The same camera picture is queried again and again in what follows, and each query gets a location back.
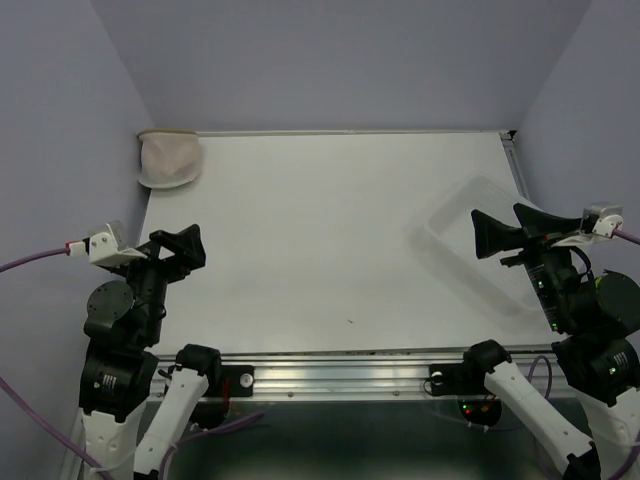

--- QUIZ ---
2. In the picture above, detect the white perforated plastic basket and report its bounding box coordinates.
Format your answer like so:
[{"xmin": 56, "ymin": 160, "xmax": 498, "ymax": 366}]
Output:
[{"xmin": 422, "ymin": 174, "xmax": 541, "ymax": 316}]

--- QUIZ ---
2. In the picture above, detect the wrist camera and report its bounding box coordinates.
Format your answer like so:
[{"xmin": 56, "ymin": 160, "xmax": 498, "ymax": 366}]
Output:
[
  {"xmin": 66, "ymin": 221, "xmax": 148, "ymax": 268},
  {"xmin": 554, "ymin": 202, "xmax": 624, "ymax": 247}
]

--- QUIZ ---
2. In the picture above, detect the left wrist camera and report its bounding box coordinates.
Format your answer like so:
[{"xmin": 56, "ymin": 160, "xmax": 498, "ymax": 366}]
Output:
[{"xmin": 66, "ymin": 221, "xmax": 148, "ymax": 268}]

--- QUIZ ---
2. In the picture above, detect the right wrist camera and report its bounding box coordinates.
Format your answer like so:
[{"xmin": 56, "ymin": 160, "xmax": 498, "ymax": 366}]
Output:
[{"xmin": 554, "ymin": 202, "xmax": 624, "ymax": 247}]

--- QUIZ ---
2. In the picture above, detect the aluminium mounting rail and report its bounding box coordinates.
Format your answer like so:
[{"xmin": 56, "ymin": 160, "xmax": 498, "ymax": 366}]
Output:
[{"xmin": 149, "ymin": 349, "xmax": 566, "ymax": 401}]

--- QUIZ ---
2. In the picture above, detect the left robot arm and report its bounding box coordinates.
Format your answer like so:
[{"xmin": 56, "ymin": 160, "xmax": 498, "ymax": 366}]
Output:
[{"xmin": 69, "ymin": 222, "xmax": 223, "ymax": 479}]

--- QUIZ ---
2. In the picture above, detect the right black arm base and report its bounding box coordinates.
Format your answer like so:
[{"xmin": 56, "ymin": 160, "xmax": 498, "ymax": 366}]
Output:
[{"xmin": 422, "ymin": 363, "xmax": 502, "ymax": 431}]

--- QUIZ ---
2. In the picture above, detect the white mesh laundry bag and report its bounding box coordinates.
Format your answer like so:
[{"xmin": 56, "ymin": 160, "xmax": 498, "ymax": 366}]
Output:
[{"xmin": 137, "ymin": 129, "xmax": 203, "ymax": 189}]

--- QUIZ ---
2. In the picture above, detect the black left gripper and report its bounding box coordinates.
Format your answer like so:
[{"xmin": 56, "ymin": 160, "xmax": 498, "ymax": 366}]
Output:
[{"xmin": 110, "ymin": 220, "xmax": 208, "ymax": 339}]

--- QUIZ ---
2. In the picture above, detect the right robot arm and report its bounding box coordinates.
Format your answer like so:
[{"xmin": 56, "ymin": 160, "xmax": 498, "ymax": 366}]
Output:
[{"xmin": 460, "ymin": 203, "xmax": 639, "ymax": 479}]

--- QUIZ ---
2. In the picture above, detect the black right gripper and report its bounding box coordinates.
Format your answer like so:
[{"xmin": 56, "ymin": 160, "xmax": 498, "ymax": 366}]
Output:
[{"xmin": 468, "ymin": 199, "xmax": 580, "ymax": 328}]

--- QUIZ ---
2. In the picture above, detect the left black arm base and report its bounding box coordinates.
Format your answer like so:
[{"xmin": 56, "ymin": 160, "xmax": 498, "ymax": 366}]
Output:
[{"xmin": 190, "ymin": 365, "xmax": 255, "ymax": 429}]

